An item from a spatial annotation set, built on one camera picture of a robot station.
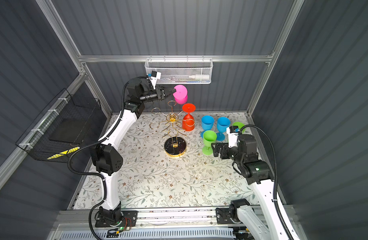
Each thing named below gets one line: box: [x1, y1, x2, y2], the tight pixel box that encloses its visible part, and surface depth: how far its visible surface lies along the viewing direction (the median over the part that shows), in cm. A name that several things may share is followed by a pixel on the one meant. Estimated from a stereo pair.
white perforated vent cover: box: [59, 229, 236, 240], surface depth 72 cm
